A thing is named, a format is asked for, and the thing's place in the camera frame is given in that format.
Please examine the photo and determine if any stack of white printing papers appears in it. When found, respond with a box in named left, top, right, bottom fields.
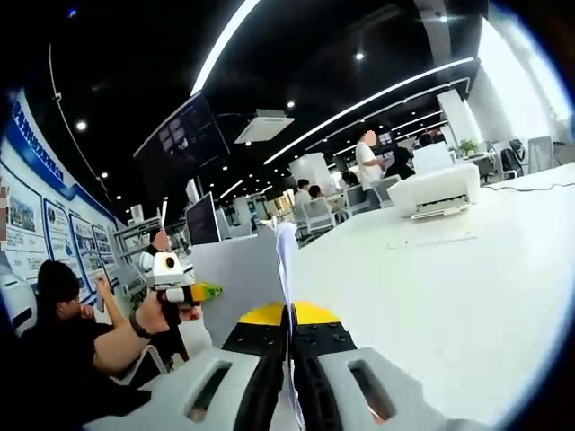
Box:
left=261, top=214, right=307, bottom=427

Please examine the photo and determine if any person's left hand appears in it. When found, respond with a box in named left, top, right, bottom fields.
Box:
left=134, top=286, right=202, bottom=337

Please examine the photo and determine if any black wristband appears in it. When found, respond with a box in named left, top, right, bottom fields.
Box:
left=128, top=309, right=153, bottom=339

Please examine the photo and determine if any metal shelf rack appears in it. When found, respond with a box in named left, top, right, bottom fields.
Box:
left=114, top=217, right=190, bottom=271

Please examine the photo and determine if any black table cable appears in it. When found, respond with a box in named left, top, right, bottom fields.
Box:
left=482, top=178, right=575, bottom=193

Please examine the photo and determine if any black backpack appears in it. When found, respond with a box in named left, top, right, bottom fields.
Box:
left=500, top=138, right=526, bottom=179

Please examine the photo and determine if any white printer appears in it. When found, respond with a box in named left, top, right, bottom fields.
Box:
left=386, top=147, right=482, bottom=221

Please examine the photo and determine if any white table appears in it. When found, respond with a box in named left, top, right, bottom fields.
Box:
left=190, top=163, right=575, bottom=427

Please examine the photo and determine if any large dark monitor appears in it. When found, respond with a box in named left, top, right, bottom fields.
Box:
left=133, top=92, right=230, bottom=170

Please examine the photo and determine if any wall poster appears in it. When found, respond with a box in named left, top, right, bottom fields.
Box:
left=0, top=89, right=128, bottom=293

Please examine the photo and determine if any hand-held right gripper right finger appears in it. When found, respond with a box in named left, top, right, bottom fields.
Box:
left=290, top=303, right=491, bottom=431

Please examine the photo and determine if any long ceiling light strip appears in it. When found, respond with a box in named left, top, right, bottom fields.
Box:
left=190, top=0, right=262, bottom=96

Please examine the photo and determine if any ceiling air conditioner panel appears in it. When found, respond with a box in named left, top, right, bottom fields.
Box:
left=234, top=115, right=296, bottom=145

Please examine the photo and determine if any small dark monitor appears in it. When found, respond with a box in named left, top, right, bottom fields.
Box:
left=185, top=191, right=223, bottom=247

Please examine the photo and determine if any white rounded appliance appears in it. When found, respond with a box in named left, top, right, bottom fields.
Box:
left=0, top=264, right=38, bottom=337

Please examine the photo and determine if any grey office chair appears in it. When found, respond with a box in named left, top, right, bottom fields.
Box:
left=527, top=136, right=556, bottom=174

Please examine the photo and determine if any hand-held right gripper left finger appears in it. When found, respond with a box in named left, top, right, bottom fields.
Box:
left=83, top=303, right=289, bottom=431

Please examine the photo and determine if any curved ceiling light strip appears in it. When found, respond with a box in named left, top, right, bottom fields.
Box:
left=264, top=57, right=475, bottom=165

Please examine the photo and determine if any white office chair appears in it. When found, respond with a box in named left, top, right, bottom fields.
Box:
left=303, top=197, right=338, bottom=234

